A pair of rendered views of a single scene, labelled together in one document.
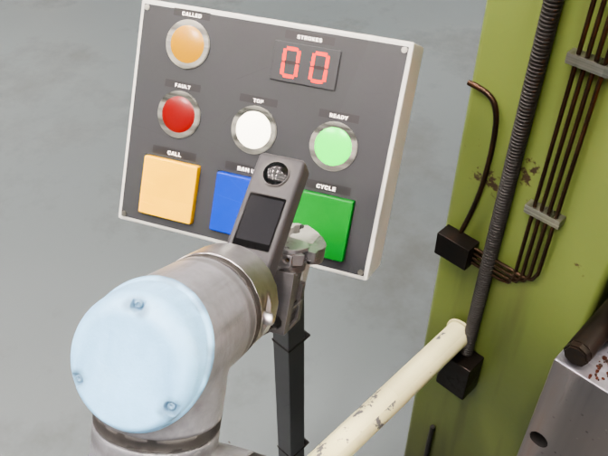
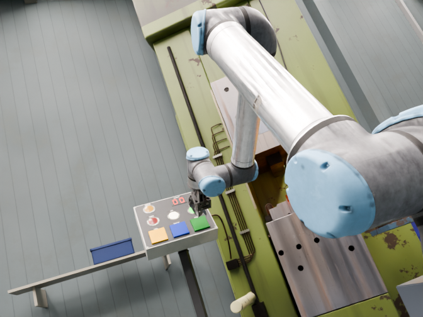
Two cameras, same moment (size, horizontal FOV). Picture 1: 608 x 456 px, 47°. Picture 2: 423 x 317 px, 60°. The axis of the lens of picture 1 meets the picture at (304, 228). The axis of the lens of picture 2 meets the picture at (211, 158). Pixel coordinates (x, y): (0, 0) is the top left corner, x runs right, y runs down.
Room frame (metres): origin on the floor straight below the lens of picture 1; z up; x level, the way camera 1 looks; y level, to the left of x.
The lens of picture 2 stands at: (-0.84, 0.88, 0.69)
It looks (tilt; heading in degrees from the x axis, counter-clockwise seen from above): 19 degrees up; 323
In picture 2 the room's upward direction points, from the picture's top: 19 degrees counter-clockwise
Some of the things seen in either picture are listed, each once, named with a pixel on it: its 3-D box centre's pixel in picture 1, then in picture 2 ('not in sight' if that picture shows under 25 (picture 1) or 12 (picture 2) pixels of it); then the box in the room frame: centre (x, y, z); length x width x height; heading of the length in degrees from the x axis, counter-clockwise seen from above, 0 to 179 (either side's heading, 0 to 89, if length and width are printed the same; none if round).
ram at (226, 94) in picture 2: not in sight; (258, 114); (0.57, -0.60, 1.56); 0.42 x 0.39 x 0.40; 135
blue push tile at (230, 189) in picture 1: (242, 205); (179, 229); (0.66, 0.08, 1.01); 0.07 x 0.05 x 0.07; 70
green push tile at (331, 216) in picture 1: (319, 224); (199, 224); (0.63, -0.02, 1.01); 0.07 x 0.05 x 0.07; 70
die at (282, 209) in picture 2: not in sight; (291, 212); (0.60, -0.57, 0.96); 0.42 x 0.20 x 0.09; 135
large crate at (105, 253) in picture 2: not in sight; (113, 253); (3.90, -0.65, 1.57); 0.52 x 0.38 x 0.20; 72
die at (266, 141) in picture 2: not in sight; (267, 153); (0.60, -0.57, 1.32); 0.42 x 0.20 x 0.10; 135
